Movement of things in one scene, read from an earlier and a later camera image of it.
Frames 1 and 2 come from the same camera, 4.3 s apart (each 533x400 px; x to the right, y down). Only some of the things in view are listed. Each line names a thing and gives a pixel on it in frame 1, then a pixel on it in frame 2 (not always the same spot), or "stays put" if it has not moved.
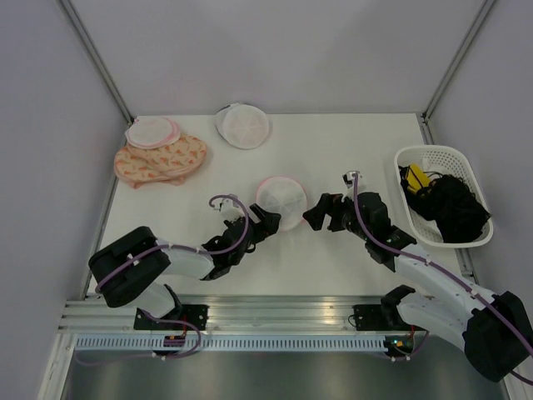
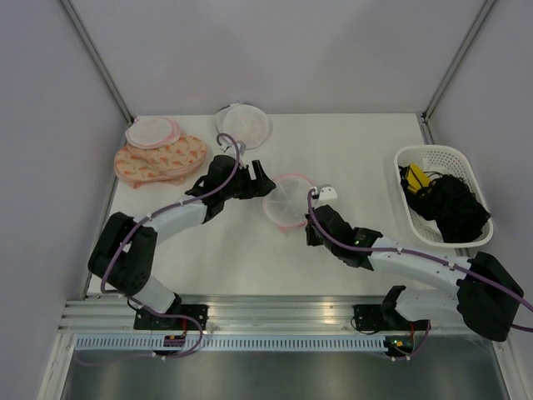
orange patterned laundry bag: (169, 163) stays put
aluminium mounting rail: (268, 312) stays put
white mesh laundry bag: (242, 126) stays put
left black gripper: (269, 227) → (260, 187)
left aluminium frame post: (97, 59) stays put
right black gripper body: (350, 221) → (314, 240)
